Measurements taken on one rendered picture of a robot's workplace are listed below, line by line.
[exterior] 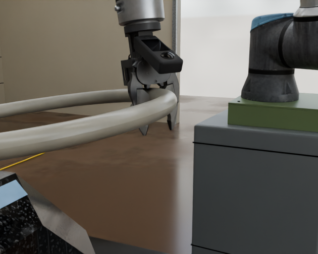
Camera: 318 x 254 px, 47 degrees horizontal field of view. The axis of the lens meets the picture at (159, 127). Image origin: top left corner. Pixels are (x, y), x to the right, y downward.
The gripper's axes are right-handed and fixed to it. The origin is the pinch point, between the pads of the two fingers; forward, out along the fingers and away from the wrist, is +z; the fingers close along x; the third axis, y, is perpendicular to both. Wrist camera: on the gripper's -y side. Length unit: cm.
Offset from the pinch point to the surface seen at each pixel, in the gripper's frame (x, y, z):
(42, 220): 24.2, 6.0, 14.7
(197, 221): -27, 37, 42
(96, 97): 7.5, 15.1, -6.4
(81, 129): 20.7, -24.1, -6.4
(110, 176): -58, 239, 83
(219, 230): -31, 30, 44
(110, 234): -23, 137, 87
